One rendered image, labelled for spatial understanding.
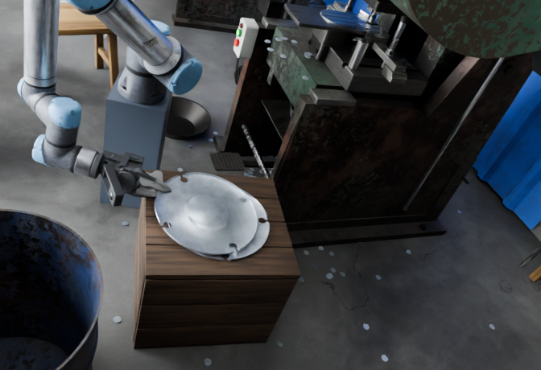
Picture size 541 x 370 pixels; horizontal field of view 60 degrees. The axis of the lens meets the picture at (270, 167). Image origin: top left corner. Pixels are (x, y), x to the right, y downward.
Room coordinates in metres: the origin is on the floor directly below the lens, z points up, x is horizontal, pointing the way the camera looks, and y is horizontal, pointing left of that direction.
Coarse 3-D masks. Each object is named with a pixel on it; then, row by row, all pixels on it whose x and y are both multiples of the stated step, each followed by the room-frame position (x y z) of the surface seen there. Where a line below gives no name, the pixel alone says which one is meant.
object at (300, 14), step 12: (288, 12) 1.47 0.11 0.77; (300, 12) 1.48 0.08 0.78; (312, 12) 1.52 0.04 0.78; (324, 12) 1.54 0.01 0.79; (336, 12) 1.58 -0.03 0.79; (300, 24) 1.40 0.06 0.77; (312, 24) 1.42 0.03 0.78; (324, 24) 1.45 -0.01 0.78; (336, 24) 1.48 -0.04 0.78; (348, 24) 1.51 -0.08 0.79; (312, 36) 1.54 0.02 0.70; (324, 36) 1.48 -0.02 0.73; (336, 36) 1.49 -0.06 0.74; (312, 48) 1.52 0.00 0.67; (324, 48) 1.48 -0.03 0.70
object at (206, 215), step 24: (168, 192) 0.92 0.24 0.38; (192, 192) 0.96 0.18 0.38; (216, 192) 1.00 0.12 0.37; (240, 192) 1.04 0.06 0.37; (168, 216) 0.84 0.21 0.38; (192, 216) 0.87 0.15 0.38; (216, 216) 0.90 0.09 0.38; (240, 216) 0.95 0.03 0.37; (192, 240) 0.80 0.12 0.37; (216, 240) 0.83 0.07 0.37; (240, 240) 0.86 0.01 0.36
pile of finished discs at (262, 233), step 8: (240, 200) 1.02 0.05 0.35; (256, 200) 1.04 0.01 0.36; (256, 208) 1.01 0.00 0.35; (264, 216) 0.99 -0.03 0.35; (168, 224) 0.84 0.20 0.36; (264, 224) 0.96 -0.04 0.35; (256, 232) 0.92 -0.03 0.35; (264, 232) 0.93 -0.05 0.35; (256, 240) 0.89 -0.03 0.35; (264, 240) 0.90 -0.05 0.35; (232, 248) 0.84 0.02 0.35; (248, 248) 0.86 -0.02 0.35; (256, 248) 0.87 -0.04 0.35; (208, 256) 0.78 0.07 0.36; (216, 256) 0.79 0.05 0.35; (232, 256) 0.81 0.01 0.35; (240, 256) 0.82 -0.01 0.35; (248, 256) 0.83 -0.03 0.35
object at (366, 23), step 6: (348, 12) 1.65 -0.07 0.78; (360, 18) 1.62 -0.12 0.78; (366, 18) 1.64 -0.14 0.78; (372, 18) 1.67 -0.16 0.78; (360, 24) 1.57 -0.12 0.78; (366, 24) 1.59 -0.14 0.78; (372, 24) 1.62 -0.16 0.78; (366, 30) 1.54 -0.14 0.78; (372, 30) 1.56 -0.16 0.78; (378, 30) 1.58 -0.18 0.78; (360, 36) 1.54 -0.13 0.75; (366, 36) 1.52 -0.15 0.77; (372, 36) 1.53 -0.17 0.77; (378, 36) 1.54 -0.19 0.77; (384, 36) 1.56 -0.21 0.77; (372, 42) 1.54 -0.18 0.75; (378, 42) 1.55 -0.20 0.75; (384, 42) 1.56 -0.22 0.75
